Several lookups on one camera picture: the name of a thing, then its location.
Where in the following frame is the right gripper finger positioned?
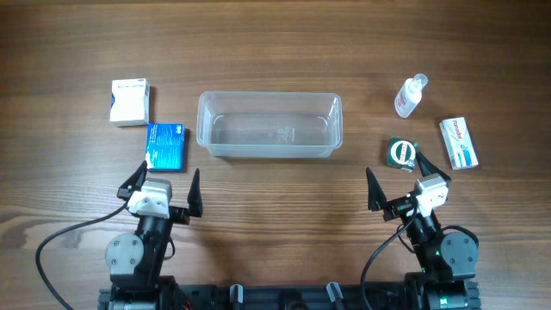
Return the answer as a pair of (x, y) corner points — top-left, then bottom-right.
(366, 167), (387, 211)
(416, 152), (451, 182)

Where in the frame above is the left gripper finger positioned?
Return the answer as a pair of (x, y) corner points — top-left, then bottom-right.
(187, 168), (203, 217)
(118, 161), (148, 192)

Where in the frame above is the blue medicine box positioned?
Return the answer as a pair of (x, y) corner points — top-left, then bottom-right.
(145, 123), (185, 171)

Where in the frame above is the white medicine box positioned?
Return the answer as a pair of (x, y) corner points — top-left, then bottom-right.
(109, 78), (150, 127)

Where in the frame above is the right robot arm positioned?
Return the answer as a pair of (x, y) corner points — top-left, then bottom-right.
(360, 152), (480, 309)

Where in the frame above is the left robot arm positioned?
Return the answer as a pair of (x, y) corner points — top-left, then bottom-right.
(98, 162), (203, 310)

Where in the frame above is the clear plastic container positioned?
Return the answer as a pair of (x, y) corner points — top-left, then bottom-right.
(195, 91), (344, 158)

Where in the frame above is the green round-label packet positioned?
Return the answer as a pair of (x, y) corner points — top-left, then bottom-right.
(386, 137), (418, 172)

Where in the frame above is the white Panadol box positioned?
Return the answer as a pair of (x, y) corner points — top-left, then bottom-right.
(439, 117), (479, 170)

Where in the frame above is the white dropper bottle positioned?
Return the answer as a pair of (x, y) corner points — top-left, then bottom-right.
(394, 73), (429, 118)

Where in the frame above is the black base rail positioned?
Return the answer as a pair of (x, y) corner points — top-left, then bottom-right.
(97, 282), (480, 310)

